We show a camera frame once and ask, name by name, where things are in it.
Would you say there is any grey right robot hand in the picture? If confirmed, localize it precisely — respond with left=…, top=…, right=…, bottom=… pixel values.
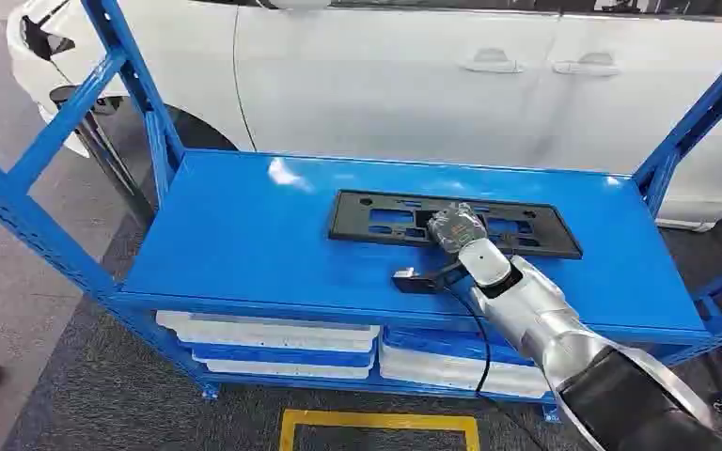
left=426, top=201, right=491, bottom=256

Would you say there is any black plastic plate frame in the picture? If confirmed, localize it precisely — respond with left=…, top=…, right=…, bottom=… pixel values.
left=327, top=189, right=585, bottom=261

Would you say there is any white foam tray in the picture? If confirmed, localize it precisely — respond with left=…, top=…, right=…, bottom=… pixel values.
left=377, top=338, right=553, bottom=400

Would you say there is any white car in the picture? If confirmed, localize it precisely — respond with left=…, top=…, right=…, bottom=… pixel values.
left=6, top=0, right=722, bottom=233

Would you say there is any blue metal shelf rack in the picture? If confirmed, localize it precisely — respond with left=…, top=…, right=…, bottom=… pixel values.
left=0, top=0, right=722, bottom=425

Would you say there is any metal stanchion pole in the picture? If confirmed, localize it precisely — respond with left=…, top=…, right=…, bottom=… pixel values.
left=48, top=85, right=157, bottom=226

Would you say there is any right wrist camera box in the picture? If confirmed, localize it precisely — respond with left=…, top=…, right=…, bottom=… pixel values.
left=391, top=261, right=469, bottom=296

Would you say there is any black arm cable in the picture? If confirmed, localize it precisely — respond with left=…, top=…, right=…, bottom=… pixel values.
left=445, top=286, right=494, bottom=399

